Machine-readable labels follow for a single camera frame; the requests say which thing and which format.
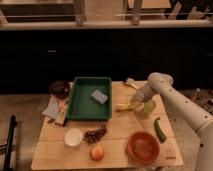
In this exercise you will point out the blue-grey sponge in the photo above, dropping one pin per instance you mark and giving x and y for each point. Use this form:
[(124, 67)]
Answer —
[(99, 97)]

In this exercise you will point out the dish brush with handle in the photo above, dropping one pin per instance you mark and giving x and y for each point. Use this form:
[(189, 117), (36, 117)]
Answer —
[(130, 82)]

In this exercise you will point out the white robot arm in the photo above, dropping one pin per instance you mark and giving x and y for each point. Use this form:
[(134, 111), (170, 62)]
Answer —
[(200, 121)]

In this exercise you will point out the green plastic tray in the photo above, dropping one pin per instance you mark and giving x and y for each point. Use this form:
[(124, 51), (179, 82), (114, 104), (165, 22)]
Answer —
[(82, 105)]

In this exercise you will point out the yellow banana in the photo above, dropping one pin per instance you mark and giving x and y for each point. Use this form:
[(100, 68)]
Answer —
[(124, 107)]

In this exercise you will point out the light green cup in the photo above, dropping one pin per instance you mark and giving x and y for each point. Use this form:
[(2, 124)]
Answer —
[(149, 107)]

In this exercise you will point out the bunch of dark grapes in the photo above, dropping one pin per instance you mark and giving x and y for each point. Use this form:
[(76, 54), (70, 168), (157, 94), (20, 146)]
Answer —
[(93, 136)]

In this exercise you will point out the white cup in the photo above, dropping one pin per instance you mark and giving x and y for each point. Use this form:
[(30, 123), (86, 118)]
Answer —
[(73, 138)]

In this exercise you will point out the wooden block tool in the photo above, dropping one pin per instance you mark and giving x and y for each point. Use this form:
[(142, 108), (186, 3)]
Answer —
[(61, 116)]

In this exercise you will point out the black stand at left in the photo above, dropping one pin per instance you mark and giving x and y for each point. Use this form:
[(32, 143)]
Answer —
[(8, 146)]

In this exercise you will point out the green cucumber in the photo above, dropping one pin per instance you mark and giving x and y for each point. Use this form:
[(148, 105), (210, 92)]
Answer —
[(160, 134)]

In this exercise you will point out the grey folded cloth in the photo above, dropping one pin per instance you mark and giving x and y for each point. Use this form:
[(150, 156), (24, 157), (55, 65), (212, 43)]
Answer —
[(52, 108)]

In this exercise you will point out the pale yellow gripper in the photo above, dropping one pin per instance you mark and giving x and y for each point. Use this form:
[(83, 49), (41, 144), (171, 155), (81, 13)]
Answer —
[(136, 105)]

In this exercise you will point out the red bowl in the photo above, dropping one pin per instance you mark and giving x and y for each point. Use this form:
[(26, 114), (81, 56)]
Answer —
[(143, 147)]

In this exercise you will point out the orange apple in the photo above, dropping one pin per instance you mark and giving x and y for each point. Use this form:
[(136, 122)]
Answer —
[(97, 153)]

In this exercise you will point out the dark brown bowl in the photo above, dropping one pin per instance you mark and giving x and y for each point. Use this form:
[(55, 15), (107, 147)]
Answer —
[(60, 89)]

